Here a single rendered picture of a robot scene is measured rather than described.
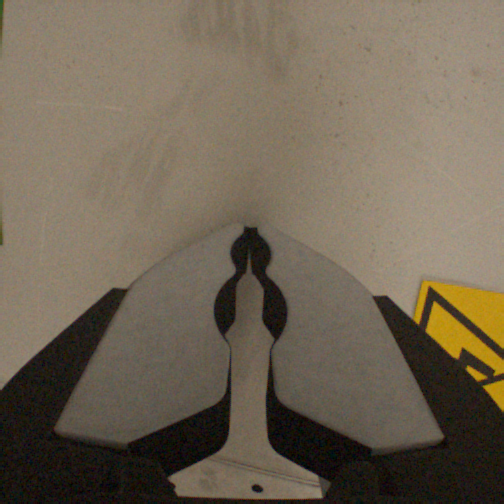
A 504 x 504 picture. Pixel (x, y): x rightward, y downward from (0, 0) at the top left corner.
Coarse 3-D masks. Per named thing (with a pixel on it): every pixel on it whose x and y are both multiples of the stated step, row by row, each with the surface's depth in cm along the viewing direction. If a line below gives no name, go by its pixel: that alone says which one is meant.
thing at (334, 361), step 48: (288, 240) 11; (288, 288) 9; (336, 288) 9; (288, 336) 8; (336, 336) 8; (384, 336) 8; (288, 384) 7; (336, 384) 7; (384, 384) 7; (288, 432) 7; (336, 432) 6; (384, 432) 6; (432, 432) 6
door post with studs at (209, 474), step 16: (0, 384) 28; (208, 464) 24; (224, 464) 24; (176, 480) 25; (192, 480) 25; (208, 480) 24; (224, 480) 24; (240, 480) 24; (256, 480) 23; (272, 480) 23; (288, 480) 23; (192, 496) 25; (208, 496) 25; (224, 496) 24; (240, 496) 24; (256, 496) 24; (272, 496) 23; (288, 496) 23; (304, 496) 23; (320, 496) 22
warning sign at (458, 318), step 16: (432, 288) 13; (448, 288) 13; (464, 288) 12; (432, 304) 13; (448, 304) 13; (464, 304) 13; (480, 304) 12; (496, 304) 12; (416, 320) 13; (432, 320) 13; (448, 320) 13; (464, 320) 13; (480, 320) 13; (496, 320) 12; (432, 336) 13; (448, 336) 13; (464, 336) 13; (480, 336) 13; (496, 336) 12; (448, 352) 13; (464, 352) 13; (480, 352) 13; (496, 352) 13; (480, 368) 13; (496, 368) 13; (496, 384) 13; (496, 400) 13
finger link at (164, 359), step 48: (240, 240) 11; (144, 288) 9; (192, 288) 9; (144, 336) 8; (192, 336) 8; (96, 384) 6; (144, 384) 7; (192, 384) 7; (96, 432) 6; (144, 432) 6; (192, 432) 6
